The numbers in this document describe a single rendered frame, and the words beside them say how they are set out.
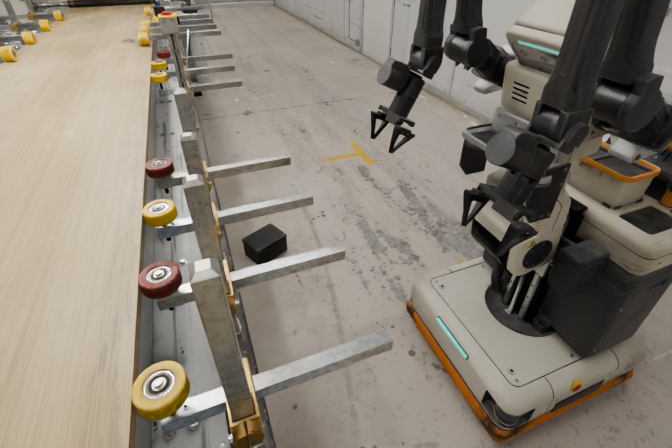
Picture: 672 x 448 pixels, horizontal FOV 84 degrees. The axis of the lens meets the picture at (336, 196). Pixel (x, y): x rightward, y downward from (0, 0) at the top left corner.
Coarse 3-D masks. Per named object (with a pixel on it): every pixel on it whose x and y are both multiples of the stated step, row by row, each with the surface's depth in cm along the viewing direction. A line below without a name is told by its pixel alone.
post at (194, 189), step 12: (192, 180) 64; (192, 192) 64; (204, 192) 65; (192, 204) 66; (204, 204) 66; (192, 216) 67; (204, 216) 68; (204, 228) 69; (204, 240) 70; (216, 240) 72; (204, 252) 72; (216, 252) 73; (228, 288) 79
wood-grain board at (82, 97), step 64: (64, 64) 210; (128, 64) 210; (0, 128) 139; (64, 128) 139; (128, 128) 139; (0, 192) 104; (64, 192) 104; (128, 192) 104; (0, 256) 83; (64, 256) 83; (128, 256) 83; (0, 320) 69; (64, 320) 69; (128, 320) 69; (0, 384) 59; (64, 384) 59; (128, 384) 59
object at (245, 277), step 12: (312, 252) 92; (324, 252) 92; (336, 252) 92; (264, 264) 88; (276, 264) 88; (288, 264) 88; (300, 264) 89; (312, 264) 91; (324, 264) 92; (240, 276) 85; (252, 276) 86; (264, 276) 87; (276, 276) 88; (180, 288) 82; (156, 300) 80; (168, 300) 80; (180, 300) 81; (192, 300) 83
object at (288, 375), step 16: (368, 336) 76; (384, 336) 76; (320, 352) 73; (336, 352) 73; (352, 352) 73; (368, 352) 74; (288, 368) 70; (304, 368) 70; (320, 368) 70; (336, 368) 72; (256, 384) 67; (272, 384) 67; (288, 384) 69; (192, 400) 65; (208, 400) 65; (224, 400) 65; (176, 416) 63; (192, 416) 63; (208, 416) 65
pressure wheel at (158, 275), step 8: (152, 264) 80; (160, 264) 80; (168, 264) 80; (176, 264) 80; (144, 272) 78; (152, 272) 78; (160, 272) 77; (168, 272) 78; (176, 272) 78; (144, 280) 76; (152, 280) 76; (160, 280) 76; (168, 280) 76; (176, 280) 77; (144, 288) 75; (152, 288) 74; (160, 288) 75; (168, 288) 76; (176, 288) 78; (152, 296) 76; (160, 296) 76
